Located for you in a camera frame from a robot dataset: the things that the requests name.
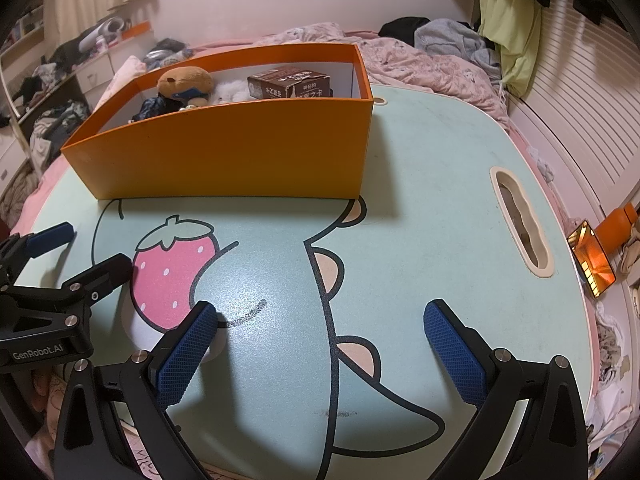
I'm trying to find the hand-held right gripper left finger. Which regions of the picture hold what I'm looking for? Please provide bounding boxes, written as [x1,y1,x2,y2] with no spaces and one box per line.
[52,301,219,480]

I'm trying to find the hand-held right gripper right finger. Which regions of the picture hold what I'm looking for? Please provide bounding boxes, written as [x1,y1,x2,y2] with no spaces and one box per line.
[423,299,588,480]

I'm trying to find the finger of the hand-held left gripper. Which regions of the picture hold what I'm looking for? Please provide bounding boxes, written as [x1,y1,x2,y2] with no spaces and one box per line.
[55,253,134,311]
[0,221,76,286]

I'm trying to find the black lace cloth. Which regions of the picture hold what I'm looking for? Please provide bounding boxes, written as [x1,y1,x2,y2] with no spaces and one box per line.
[131,95,181,123]

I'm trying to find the orange cardboard box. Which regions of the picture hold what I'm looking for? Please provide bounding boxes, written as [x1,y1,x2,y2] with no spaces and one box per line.
[60,42,375,201]

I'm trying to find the pile of clothes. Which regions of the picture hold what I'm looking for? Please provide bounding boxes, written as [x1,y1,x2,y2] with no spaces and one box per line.
[30,100,91,171]

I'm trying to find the orange space heater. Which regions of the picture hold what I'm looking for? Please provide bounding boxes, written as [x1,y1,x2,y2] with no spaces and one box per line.
[570,218,617,301]

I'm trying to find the white bedside cabinet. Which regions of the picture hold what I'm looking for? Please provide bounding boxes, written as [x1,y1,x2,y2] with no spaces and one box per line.
[75,52,118,93]

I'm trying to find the brown capybara plush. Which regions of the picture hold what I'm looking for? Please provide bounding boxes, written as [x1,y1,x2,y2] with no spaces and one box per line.
[156,66,214,101]

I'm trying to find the orange bottle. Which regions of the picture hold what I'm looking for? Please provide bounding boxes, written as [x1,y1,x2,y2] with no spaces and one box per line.
[597,202,640,256]

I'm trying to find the white hair dryer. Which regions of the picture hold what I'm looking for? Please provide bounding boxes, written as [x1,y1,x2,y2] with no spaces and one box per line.
[77,16,128,53]

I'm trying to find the white fluffy scrunchie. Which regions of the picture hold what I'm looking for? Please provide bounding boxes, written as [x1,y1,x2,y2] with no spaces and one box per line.
[207,80,251,106]

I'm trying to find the orange box lid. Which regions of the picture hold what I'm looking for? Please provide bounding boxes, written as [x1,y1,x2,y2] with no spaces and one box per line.
[120,20,152,41]

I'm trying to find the brown milk carton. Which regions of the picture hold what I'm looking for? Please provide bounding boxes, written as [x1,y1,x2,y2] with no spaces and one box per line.
[247,66,332,101]

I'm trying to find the pink printed blanket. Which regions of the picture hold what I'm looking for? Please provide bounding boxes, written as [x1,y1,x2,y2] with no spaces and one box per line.
[190,22,511,131]

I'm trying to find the grey clothes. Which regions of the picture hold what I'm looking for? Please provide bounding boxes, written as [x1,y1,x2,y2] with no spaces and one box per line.
[414,18,503,81]

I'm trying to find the yellow-green cloth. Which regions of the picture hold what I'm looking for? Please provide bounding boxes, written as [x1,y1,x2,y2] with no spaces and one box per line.
[477,0,543,98]

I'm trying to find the black clothes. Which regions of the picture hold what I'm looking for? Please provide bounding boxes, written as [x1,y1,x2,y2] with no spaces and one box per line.
[378,16,432,41]

